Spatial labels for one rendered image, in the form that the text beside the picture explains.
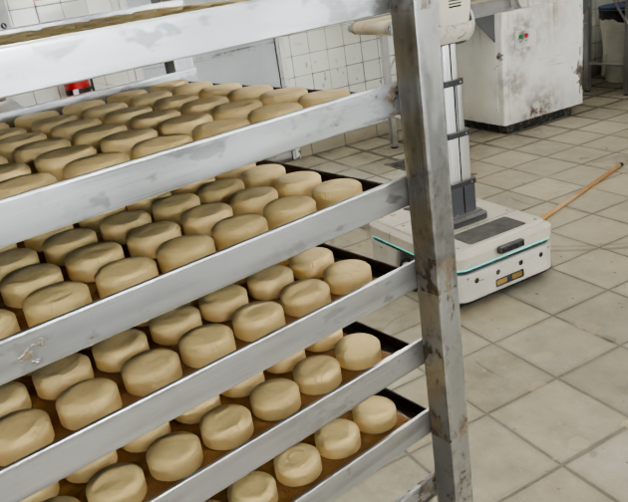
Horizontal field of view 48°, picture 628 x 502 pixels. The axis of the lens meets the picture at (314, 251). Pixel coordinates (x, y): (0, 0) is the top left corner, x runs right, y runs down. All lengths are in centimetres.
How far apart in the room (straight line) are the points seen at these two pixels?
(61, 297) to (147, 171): 12
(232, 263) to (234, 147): 9
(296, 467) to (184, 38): 44
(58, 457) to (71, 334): 9
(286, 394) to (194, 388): 14
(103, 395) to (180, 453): 10
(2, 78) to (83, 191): 9
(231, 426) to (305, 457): 12
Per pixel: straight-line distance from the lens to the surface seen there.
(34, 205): 49
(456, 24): 283
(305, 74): 536
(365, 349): 75
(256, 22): 56
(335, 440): 78
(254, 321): 65
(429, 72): 64
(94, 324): 53
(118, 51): 51
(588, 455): 216
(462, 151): 295
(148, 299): 54
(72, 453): 56
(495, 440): 219
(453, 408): 78
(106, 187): 51
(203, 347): 63
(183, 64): 101
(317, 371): 73
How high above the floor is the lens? 136
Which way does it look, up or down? 22 degrees down
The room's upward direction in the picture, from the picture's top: 9 degrees counter-clockwise
